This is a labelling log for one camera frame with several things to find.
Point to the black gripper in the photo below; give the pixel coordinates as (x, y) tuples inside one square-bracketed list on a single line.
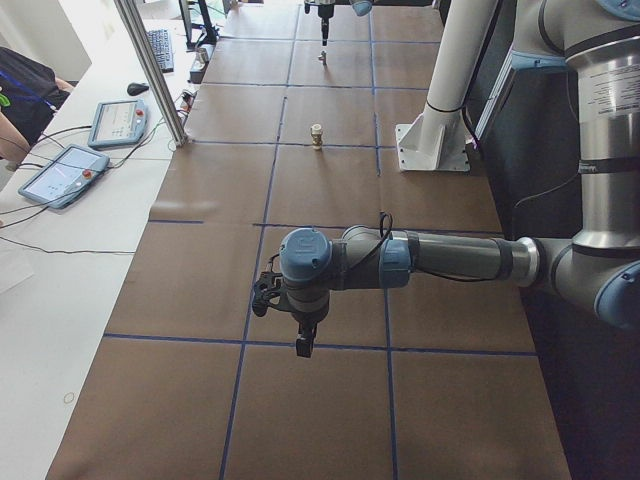
[(303, 320), (324, 12)]

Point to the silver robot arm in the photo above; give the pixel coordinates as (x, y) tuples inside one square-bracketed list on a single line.
[(360, 7), (597, 269)]

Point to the black monitor stand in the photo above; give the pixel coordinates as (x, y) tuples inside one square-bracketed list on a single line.
[(198, 27)]

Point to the black keyboard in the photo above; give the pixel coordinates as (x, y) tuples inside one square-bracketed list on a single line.
[(161, 46)]

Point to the black computer mouse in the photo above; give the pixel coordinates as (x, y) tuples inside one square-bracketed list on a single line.
[(136, 88)]

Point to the far blue teach pendant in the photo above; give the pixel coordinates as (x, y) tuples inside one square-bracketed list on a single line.
[(118, 124)]

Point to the blue teach pendant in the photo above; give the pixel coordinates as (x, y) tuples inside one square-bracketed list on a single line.
[(118, 124), (66, 177)]

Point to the near blue teach pendant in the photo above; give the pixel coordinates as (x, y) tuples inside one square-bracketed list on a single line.
[(66, 177)]

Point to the person in black shirt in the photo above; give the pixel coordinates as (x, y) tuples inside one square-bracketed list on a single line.
[(31, 93)]

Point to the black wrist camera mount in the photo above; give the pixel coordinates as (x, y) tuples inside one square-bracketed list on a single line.
[(267, 293)]

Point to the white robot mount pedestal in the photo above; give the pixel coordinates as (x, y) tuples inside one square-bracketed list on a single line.
[(436, 139)]

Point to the aluminium profile post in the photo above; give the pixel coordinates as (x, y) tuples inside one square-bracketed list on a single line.
[(136, 30)]

